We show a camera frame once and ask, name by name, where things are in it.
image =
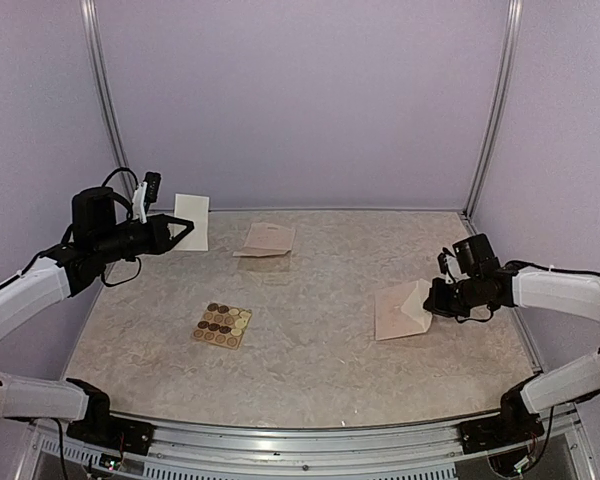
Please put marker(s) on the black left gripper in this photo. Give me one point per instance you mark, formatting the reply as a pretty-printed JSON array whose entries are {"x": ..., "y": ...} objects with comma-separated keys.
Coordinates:
[{"x": 159, "y": 234}]

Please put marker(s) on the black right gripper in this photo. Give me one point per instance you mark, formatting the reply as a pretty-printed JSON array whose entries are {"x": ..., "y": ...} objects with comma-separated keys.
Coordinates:
[{"x": 436, "y": 302}]

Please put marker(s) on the cream letter paper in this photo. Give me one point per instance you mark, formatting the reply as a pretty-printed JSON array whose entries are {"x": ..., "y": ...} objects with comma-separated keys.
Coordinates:
[{"x": 195, "y": 209}]

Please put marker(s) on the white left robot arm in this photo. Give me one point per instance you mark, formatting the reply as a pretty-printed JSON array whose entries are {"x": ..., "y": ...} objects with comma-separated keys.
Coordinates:
[{"x": 54, "y": 275}]

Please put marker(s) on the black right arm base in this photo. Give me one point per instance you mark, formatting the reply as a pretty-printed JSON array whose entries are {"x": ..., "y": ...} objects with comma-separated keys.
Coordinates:
[{"x": 513, "y": 424}]

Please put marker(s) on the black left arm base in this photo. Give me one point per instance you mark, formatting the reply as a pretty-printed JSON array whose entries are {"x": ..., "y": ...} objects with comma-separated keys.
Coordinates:
[{"x": 99, "y": 427}]

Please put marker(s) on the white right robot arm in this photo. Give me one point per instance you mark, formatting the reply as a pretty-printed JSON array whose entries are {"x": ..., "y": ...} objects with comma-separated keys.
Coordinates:
[{"x": 560, "y": 308}]

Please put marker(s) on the spare folded letter paper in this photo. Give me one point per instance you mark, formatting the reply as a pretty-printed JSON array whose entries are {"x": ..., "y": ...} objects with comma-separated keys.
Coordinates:
[{"x": 266, "y": 240}]

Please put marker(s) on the round sticker sheet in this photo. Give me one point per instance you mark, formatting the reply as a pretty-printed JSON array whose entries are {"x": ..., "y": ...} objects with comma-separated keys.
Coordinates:
[{"x": 222, "y": 325}]

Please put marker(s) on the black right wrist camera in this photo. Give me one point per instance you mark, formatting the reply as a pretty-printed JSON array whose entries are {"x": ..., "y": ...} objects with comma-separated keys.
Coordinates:
[{"x": 472, "y": 257}]

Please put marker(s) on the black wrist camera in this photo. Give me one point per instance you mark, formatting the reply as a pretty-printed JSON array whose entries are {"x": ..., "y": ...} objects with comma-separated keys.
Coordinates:
[
  {"x": 472, "y": 257},
  {"x": 145, "y": 194}
]

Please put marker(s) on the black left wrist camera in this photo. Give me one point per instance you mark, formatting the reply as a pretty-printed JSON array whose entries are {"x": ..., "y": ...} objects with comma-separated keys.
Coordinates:
[{"x": 145, "y": 194}]

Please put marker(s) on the aluminium left corner post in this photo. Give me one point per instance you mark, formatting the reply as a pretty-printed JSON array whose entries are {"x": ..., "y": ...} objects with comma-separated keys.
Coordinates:
[{"x": 98, "y": 65}]

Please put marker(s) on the aluminium corner post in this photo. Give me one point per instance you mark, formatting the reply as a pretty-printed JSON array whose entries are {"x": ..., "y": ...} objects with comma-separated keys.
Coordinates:
[
  {"x": 98, "y": 65},
  {"x": 497, "y": 108}
]

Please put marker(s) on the aluminium front table rail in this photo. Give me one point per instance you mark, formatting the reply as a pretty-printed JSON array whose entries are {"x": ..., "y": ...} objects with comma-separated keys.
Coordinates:
[{"x": 421, "y": 450}]

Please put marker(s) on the aluminium right corner post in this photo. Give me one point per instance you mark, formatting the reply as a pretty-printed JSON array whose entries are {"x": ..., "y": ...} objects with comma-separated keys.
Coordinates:
[{"x": 497, "y": 108}]

